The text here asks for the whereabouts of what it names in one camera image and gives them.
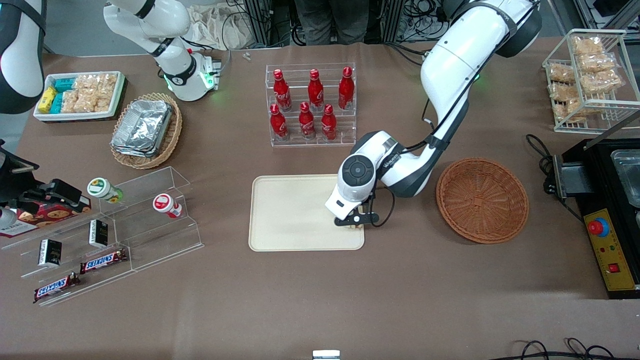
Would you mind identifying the beige plastic tray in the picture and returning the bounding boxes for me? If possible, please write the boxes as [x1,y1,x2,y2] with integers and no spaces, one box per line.
[248,174,366,252]

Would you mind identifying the clear rice cracker bag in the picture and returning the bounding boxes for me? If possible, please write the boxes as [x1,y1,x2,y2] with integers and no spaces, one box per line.
[61,89,114,114]
[74,73,118,96]

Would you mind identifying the black floor cables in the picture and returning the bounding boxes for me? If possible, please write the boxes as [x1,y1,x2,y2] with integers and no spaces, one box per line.
[500,338,640,360]

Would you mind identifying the clear acrylic bottle rack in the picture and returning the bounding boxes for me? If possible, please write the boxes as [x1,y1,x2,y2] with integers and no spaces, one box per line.
[265,62,357,148]

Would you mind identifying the black arm base cables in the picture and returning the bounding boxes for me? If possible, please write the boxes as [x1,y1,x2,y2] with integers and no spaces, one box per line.
[384,41,433,68]

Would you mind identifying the white rectangular snack tray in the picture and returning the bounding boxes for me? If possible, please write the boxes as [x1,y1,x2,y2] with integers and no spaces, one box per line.
[33,71,127,122]

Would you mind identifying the black appliance power cable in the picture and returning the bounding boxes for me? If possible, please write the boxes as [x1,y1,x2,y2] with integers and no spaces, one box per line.
[526,133,557,193]

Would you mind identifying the round brown wicker basket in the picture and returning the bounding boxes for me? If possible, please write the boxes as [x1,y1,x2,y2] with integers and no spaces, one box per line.
[436,157,530,245]

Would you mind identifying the stacked aluminium foil trays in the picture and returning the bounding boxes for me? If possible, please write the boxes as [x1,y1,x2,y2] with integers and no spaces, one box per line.
[111,99,173,158]

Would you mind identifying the yellow snack pack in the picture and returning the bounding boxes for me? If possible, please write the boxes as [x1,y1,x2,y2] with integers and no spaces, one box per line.
[38,86,58,114]

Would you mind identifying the red cookie box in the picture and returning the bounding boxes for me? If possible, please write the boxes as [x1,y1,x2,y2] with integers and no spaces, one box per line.
[0,196,92,238]

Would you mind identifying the yellow emergency stop control box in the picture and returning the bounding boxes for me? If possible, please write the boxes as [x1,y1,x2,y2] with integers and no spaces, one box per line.
[582,207,640,300]

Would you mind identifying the brown snickers bar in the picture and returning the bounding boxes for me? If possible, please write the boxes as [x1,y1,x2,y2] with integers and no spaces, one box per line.
[80,248,129,274]
[33,272,81,304]

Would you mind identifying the oval light wicker basket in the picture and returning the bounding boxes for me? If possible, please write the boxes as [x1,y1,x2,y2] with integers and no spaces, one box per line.
[110,92,183,170]

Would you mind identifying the red cola bottle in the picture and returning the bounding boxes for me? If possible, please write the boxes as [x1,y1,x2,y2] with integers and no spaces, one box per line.
[320,104,338,142]
[307,69,325,112]
[273,69,293,112]
[298,102,317,141]
[338,66,355,111]
[269,104,288,142]

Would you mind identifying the small black box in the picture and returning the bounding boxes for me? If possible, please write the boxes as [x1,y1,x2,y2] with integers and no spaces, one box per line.
[89,219,109,249]
[38,239,63,267]

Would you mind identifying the crumpled white cloth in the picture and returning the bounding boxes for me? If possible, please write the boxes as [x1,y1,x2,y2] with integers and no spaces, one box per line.
[187,4,261,51]

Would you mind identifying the person legs dark trousers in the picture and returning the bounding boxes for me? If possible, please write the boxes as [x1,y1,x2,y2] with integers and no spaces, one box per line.
[294,0,372,46]

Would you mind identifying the clear acrylic step shelf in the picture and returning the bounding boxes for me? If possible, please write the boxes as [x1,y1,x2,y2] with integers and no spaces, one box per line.
[0,166,205,307]

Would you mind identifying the green lid drink bottle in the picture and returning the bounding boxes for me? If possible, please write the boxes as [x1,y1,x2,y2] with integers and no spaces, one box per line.
[87,177,124,204]

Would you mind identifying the bagged fried snack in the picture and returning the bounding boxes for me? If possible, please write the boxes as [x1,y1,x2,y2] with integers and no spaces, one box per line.
[577,52,617,75]
[548,63,577,84]
[555,100,587,124]
[580,70,625,96]
[572,36,605,57]
[549,82,583,104]

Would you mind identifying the white wire basket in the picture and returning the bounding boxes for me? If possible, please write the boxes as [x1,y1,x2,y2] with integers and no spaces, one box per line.
[542,28,640,134]

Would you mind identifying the red lid drink bottle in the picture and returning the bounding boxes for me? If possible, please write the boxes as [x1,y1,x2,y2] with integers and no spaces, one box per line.
[152,193,184,219]

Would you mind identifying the black table appliance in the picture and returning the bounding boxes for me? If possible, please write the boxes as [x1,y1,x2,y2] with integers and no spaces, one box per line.
[544,137,640,222]

